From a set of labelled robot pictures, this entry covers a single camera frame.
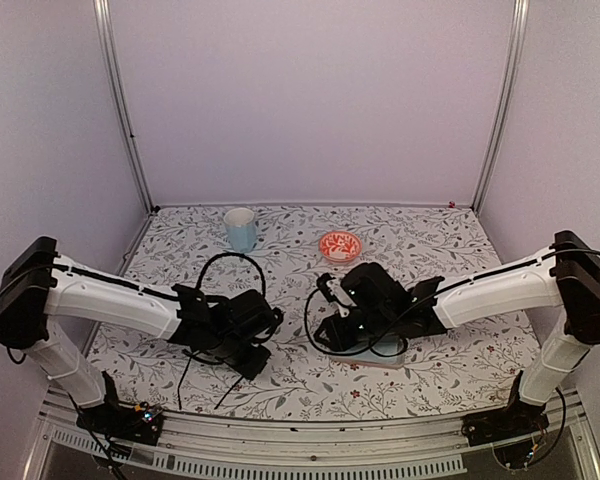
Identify pink translucent plastic cup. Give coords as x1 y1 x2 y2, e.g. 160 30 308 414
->
329 335 408 370

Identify floral patterned table mat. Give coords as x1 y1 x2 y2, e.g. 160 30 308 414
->
88 206 539 421

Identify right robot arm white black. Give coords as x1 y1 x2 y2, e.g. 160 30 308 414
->
307 230 600 436

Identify black sunglasses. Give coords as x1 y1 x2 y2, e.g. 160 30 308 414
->
175 349 246 411

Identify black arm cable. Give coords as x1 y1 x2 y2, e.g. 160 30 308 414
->
303 287 410 357
195 252 267 301

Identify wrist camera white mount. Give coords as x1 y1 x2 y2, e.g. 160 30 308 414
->
267 307 284 332
316 273 354 318

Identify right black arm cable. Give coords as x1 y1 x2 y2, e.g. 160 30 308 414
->
303 287 410 357

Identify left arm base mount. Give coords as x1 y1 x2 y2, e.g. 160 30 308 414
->
76 372 164 446

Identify right aluminium frame post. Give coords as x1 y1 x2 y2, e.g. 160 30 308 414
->
471 0 530 216

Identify left aluminium frame post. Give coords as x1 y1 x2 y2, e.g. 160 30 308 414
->
93 0 156 215

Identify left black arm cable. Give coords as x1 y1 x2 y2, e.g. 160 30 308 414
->
195 252 267 301

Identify blue cleaning cloth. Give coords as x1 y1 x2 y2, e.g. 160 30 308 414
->
363 336 403 359

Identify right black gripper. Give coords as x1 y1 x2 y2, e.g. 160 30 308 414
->
314 309 395 353

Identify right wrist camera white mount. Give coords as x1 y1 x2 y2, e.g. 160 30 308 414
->
316 273 354 318

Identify aluminium frame post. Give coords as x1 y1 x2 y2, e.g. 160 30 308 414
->
471 0 530 216
93 0 156 215

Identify red patterned small bowl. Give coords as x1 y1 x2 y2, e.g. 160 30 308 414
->
318 231 363 263

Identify light blue paper cup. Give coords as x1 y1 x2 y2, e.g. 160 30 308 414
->
223 207 257 253

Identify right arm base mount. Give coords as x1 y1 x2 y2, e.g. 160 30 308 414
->
461 373 549 470

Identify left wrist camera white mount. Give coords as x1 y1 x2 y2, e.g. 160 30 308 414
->
267 307 284 332

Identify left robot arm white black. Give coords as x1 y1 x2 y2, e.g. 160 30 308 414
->
0 237 283 434

